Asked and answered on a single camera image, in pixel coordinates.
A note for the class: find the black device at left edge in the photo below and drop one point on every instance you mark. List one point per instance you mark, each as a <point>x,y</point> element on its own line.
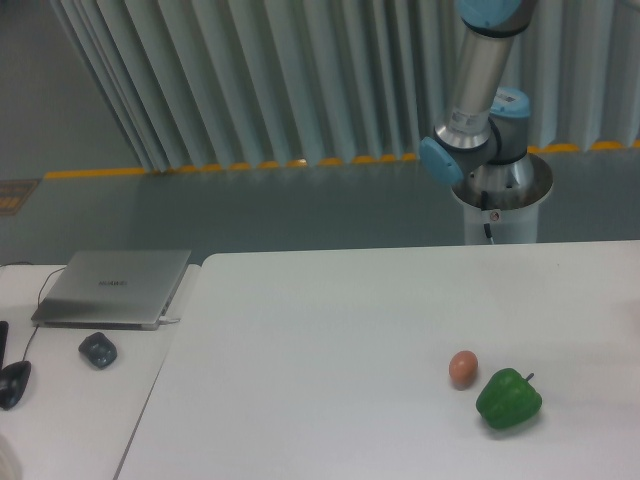
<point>4,327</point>

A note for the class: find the white cylindrical robot pedestal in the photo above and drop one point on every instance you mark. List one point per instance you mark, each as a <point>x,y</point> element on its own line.
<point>500,220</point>

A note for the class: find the silver closed laptop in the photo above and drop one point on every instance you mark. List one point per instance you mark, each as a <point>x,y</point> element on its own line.
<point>121,289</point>

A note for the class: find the green bell pepper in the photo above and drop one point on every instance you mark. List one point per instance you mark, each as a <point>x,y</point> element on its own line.
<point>508,399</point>

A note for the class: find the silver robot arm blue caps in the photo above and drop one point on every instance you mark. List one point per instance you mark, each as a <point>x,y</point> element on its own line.
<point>478,144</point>

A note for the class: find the brown egg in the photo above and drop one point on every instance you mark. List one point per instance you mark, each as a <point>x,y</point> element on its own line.
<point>463,369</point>

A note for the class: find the black computer mouse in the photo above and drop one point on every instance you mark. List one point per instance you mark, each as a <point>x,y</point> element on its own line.
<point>14,380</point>

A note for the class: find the pleated grey curtain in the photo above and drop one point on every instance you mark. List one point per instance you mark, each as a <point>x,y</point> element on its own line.
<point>219,83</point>

